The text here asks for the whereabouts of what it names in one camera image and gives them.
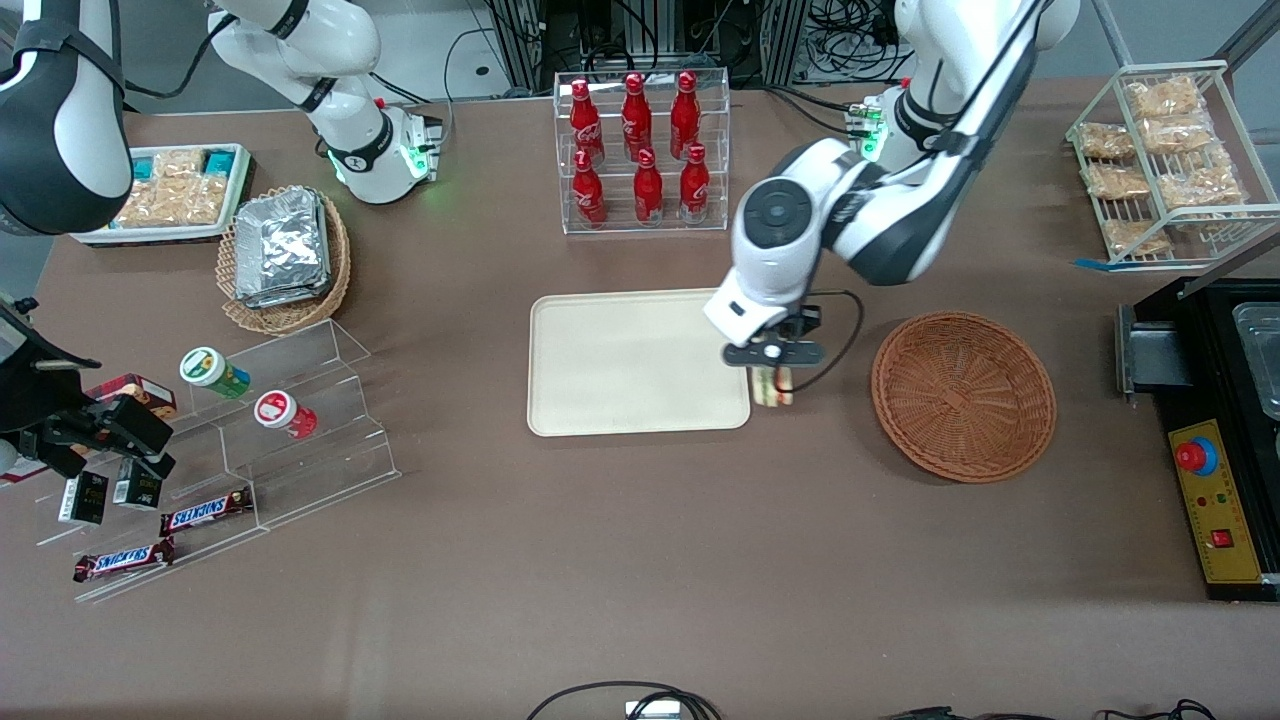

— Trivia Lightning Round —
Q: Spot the brown red chocolate box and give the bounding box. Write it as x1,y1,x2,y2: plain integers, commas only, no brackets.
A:
85,373,179,422

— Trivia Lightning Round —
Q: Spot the white wire rack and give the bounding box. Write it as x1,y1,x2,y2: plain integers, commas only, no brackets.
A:
1064,59,1280,268

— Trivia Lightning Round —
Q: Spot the triangle sandwich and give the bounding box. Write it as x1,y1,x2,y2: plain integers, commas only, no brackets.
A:
752,365,797,409

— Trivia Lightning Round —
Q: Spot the grey metal bracket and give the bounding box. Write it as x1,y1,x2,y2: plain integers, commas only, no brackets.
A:
1114,302,1197,403

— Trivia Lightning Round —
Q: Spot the red can white lid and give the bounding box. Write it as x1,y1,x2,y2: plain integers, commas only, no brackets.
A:
252,389,319,441

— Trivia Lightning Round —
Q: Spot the small black box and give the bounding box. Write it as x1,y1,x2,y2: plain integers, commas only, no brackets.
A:
111,460,165,512
57,470,110,527

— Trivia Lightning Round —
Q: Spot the red emergency stop button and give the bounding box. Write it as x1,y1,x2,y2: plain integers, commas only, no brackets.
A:
1175,437,1220,478

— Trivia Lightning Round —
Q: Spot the black control box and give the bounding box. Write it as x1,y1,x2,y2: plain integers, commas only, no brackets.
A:
1148,274,1280,603

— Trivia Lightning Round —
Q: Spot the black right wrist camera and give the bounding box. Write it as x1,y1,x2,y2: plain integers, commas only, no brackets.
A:
42,393,178,482

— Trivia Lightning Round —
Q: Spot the green can white lid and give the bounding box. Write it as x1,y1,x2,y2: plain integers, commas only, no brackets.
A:
179,346,252,401

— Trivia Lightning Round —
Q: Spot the light tan wicker basket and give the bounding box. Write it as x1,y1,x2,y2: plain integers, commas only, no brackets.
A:
216,184,353,337

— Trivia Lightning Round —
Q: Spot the clear acrylic bottle rack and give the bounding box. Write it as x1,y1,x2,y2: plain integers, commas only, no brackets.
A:
554,67,732,237

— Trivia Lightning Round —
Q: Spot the black cable bundle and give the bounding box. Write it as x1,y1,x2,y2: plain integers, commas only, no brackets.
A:
878,698,1219,720

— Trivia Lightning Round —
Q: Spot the clear bag beige snack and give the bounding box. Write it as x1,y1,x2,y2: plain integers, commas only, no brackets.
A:
1140,115,1217,157
1102,217,1172,257
1084,162,1152,202
1124,76,1207,120
1077,121,1137,162
1155,163,1247,210

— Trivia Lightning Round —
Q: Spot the yellow control panel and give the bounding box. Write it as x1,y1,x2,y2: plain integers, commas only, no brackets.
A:
1167,418,1264,585

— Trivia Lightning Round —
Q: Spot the Snickers bar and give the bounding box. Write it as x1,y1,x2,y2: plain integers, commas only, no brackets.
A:
71,537,177,585
159,486,255,539

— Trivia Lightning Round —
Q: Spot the white plastic bin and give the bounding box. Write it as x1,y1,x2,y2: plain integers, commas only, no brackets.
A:
70,143,257,247

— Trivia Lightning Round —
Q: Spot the clear metal-grey container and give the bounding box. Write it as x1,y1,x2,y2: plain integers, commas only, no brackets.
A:
1231,302,1280,422

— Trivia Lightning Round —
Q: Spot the red cola bottle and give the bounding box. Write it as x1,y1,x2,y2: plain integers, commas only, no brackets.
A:
679,142,712,224
669,69,702,160
633,147,665,226
571,149,609,230
621,71,654,162
569,79,607,167

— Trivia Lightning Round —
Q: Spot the black looped cable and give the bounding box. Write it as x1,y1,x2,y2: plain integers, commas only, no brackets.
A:
524,681,723,720

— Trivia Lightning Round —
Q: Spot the brown round wicker basket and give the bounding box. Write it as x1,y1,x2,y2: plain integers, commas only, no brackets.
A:
871,311,1058,485

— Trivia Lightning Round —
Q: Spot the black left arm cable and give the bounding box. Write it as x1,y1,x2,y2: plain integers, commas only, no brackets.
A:
796,288,865,393

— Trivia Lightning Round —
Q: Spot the clear acrylic step display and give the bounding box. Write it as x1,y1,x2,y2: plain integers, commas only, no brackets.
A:
35,318,403,607

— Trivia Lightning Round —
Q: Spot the silver foil pouch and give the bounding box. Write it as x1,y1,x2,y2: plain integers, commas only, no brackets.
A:
240,280,333,311
234,189,329,299

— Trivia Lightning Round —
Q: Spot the cream plastic tray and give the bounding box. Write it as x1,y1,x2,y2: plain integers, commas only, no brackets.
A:
527,288,752,438

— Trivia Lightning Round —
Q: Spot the aluminium frame with cables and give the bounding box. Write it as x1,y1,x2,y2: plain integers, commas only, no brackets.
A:
478,0,906,93

